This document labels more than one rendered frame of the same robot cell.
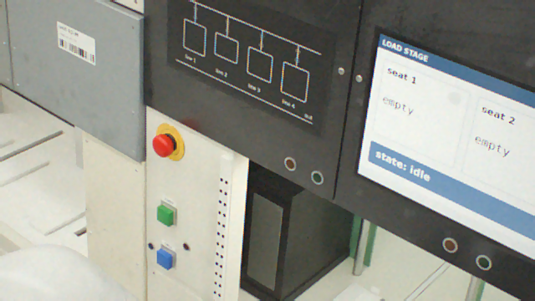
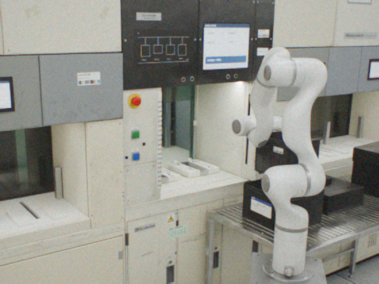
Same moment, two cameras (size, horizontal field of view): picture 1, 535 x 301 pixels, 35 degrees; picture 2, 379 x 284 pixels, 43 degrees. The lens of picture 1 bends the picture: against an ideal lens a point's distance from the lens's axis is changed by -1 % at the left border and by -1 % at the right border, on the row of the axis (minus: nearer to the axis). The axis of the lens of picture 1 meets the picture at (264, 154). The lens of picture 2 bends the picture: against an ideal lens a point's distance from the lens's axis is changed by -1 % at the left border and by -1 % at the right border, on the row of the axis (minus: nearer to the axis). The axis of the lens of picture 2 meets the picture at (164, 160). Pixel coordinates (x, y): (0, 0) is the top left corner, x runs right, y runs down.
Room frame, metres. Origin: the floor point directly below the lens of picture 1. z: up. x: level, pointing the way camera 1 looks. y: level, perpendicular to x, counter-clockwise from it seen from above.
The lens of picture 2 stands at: (0.38, 2.11, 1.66)
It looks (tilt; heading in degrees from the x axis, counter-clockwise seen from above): 15 degrees down; 290
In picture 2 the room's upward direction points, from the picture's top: straight up
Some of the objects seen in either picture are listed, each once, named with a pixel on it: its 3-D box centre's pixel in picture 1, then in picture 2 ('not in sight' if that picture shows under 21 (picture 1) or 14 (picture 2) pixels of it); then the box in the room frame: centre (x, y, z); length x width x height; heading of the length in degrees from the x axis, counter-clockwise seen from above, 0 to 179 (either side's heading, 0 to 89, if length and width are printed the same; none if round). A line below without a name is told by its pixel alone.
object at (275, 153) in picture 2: not in sight; (287, 149); (0.58, -0.17, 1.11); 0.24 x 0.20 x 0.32; 141
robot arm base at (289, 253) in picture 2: not in sight; (289, 249); (0.50, 0.36, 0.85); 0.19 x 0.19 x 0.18
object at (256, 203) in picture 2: not in sight; (281, 202); (0.58, -0.16, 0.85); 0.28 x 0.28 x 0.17; 51
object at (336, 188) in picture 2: not in sight; (325, 190); (0.39, -0.49, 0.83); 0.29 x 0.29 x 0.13; 52
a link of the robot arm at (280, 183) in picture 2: not in sight; (285, 197); (0.52, 0.38, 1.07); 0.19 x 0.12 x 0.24; 35
